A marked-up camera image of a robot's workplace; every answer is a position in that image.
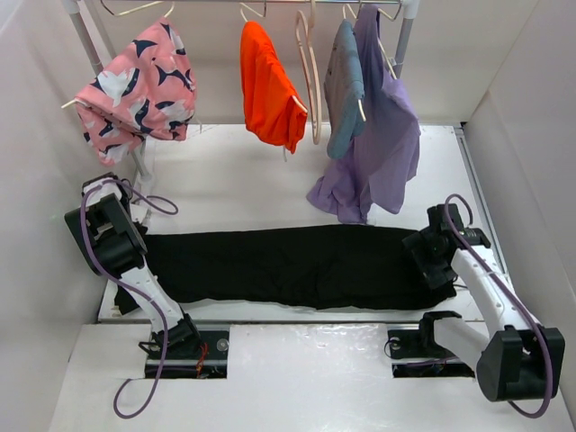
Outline wooden hanger under blue shorts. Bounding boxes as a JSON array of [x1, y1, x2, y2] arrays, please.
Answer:
[[342, 0, 366, 122]]

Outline orange shorts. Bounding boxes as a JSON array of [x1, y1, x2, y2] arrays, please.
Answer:
[[238, 20, 309, 154]]

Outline pink bird-print shorts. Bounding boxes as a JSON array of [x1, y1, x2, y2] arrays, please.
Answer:
[[75, 18, 197, 167]]

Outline aluminium rail front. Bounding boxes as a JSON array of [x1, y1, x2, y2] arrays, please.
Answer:
[[194, 318, 421, 326]]

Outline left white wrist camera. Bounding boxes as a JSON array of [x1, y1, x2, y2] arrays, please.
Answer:
[[130, 203, 149, 225]]

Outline wooden hanger under orange shorts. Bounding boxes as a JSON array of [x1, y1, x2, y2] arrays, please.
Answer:
[[238, 0, 310, 162]]

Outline wooden hanger under lilac shirt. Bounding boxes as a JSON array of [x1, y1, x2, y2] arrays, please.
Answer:
[[376, 1, 402, 80]]

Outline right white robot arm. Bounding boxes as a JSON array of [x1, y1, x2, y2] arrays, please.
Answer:
[[403, 198, 565, 404]]

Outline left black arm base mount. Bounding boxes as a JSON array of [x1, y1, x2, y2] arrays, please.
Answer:
[[160, 323, 230, 380]]

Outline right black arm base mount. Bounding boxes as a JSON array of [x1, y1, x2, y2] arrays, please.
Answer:
[[384, 326, 475, 379]]

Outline blue-grey shorts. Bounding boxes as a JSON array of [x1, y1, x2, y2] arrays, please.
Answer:
[[324, 20, 365, 159]]

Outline wooden hanger under pink shorts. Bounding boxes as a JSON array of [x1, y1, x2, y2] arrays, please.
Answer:
[[60, 0, 175, 110]]

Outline aluminium rail right side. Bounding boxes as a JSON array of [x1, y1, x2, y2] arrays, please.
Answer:
[[454, 126, 509, 274]]

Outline grey metal clothes rack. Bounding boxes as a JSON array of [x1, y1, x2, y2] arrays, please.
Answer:
[[62, 0, 422, 226]]

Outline aluminium rail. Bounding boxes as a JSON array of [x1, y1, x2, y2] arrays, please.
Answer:
[[194, 318, 421, 326], [454, 126, 509, 274]]

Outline lilac purple shirt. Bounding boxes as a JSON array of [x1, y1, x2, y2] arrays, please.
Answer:
[[307, 4, 420, 224]]

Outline black trousers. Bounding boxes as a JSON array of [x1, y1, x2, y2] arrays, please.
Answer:
[[112, 223, 456, 318]]

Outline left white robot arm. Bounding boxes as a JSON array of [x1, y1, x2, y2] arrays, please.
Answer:
[[64, 173, 203, 358]]

